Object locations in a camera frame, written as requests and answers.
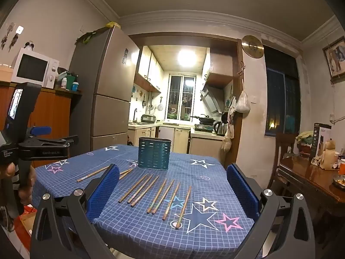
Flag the wooden chair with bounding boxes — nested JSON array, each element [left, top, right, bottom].
[[267, 132, 297, 189]]

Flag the blue star-print tablecloth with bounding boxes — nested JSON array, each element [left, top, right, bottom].
[[32, 144, 263, 259]]

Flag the dark wooden side table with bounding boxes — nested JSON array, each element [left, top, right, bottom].
[[278, 155, 345, 216]]

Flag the wooden sideboard cabinet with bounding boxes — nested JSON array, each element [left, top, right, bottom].
[[0, 82, 82, 168]]

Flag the hanging kitchen cloth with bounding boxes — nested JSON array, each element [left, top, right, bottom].
[[221, 97, 236, 152]]

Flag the steel electric kettle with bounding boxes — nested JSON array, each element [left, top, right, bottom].
[[214, 121, 227, 136]]

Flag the metal bowl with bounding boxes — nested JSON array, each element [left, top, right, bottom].
[[332, 174, 345, 188]]

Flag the white microwave oven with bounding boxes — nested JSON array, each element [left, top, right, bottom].
[[11, 48, 60, 89]]

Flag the steel range hood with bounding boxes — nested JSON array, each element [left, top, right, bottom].
[[201, 82, 225, 114]]

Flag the yellow folded cloth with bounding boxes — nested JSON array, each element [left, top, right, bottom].
[[295, 131, 314, 143]]

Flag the kitchen window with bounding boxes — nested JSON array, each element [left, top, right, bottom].
[[168, 74, 196, 120]]

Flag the black wok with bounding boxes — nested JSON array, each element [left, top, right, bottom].
[[190, 115, 216, 125]]

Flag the peach plastic container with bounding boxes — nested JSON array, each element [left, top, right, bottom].
[[0, 64, 13, 83]]

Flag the grey refrigerator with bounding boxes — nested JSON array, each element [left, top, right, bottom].
[[69, 24, 141, 152]]

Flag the round ceiling light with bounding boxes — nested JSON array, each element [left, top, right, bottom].
[[177, 50, 197, 66]]

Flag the gold round wall clock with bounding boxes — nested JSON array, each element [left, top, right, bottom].
[[241, 35, 264, 59]]

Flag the framed wall picture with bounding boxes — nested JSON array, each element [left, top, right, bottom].
[[323, 36, 345, 83]]

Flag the hanging wall ornaments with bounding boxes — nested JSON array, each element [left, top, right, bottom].
[[1, 23, 18, 50]]

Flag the dark room window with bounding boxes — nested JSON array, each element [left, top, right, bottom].
[[265, 67, 300, 137]]

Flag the kitchen base cabinets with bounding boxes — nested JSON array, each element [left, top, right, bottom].
[[128, 124, 224, 155]]

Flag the kitchen wall cabinets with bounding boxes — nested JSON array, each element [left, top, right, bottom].
[[134, 46, 164, 93]]

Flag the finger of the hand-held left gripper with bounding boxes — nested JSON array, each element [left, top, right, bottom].
[[30, 126, 52, 137], [20, 136, 78, 149]]

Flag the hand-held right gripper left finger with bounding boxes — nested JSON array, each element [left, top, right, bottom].
[[30, 163, 121, 259]]

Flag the teal metal utensil holder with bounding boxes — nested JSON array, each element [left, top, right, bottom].
[[138, 137, 172, 171]]

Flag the cardboard box on floor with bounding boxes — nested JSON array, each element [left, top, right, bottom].
[[20, 206, 37, 230]]

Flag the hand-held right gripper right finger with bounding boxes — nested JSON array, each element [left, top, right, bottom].
[[226, 163, 316, 259]]

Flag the brown paper bag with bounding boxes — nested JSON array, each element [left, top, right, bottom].
[[319, 140, 339, 170]]

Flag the black cardboard box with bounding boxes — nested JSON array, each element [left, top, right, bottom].
[[310, 123, 332, 158]]

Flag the person's left hand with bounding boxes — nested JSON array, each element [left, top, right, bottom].
[[0, 164, 37, 205]]

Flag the bunch of wooden chopsticks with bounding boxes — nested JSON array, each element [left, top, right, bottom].
[[118, 168, 175, 214]]

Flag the white plastic bag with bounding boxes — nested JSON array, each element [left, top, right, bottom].
[[235, 90, 251, 113]]

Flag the green leaves on refrigerator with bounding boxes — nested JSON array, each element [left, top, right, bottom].
[[77, 22, 120, 44]]

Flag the green plastic container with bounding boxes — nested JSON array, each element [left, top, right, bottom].
[[66, 74, 77, 91]]

